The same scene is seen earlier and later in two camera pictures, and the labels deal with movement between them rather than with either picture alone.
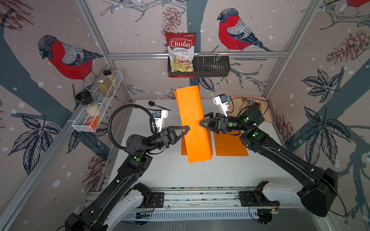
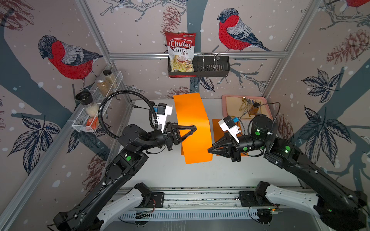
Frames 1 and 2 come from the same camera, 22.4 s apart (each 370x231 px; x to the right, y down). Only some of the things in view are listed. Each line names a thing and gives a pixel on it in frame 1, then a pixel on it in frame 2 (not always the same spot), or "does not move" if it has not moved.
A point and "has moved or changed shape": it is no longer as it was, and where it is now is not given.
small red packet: (93, 122) does not move
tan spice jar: (110, 77) does not move
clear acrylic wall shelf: (97, 99) does not move
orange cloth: (198, 144) has moved or changed shape
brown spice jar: (104, 87) does not move
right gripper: (221, 124) to (233, 149)
